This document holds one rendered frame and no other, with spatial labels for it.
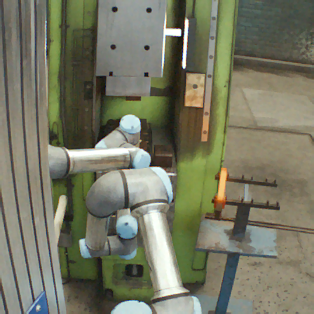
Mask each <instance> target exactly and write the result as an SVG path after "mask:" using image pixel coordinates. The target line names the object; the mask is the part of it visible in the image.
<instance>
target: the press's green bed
mask: <svg viewBox="0 0 314 314"><path fill-rule="evenodd" d="M100 258H102V279H103V294H104V299H103V301H108V302H113V303H122V302H124V301H139V303H140V302H143V303H145V304H151V298H152V297H153V295H154V290H153V284H152V281H151V275H150V272H149V269H148V265H147V262H146V256H145V252H144V247H137V253H136V256H135V257H134V258H133V259H122V258H120V257H119V256H118V255H117V254H116V255H111V256H101V257H100Z"/></svg>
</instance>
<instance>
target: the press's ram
mask: <svg viewBox="0 0 314 314"><path fill-rule="evenodd" d="M97 7H98V19H97V45H96V55H97V59H96V73H95V75H96V76H109V74H110V72H113V75H112V76H144V73H145V72H148V73H149V76H151V77H162V74H163V52H164V40H165V35H176V36H180V32H181V30H180V29H175V28H165V19H166V8H167V0H98V6H97Z"/></svg>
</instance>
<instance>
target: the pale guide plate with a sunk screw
mask: <svg viewBox="0 0 314 314"><path fill-rule="evenodd" d="M204 88H205V74H192V73H186V87H185V96H184V106H185V107H203V95H204Z"/></svg>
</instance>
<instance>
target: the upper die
mask: <svg viewBox="0 0 314 314"><path fill-rule="evenodd" d="M112 75H113V72H110V74H109V76H106V92H105V95H116V96H133V95H134V96H150V84H151V77H150V76H149V73H148V72H145V73H144V76H112Z"/></svg>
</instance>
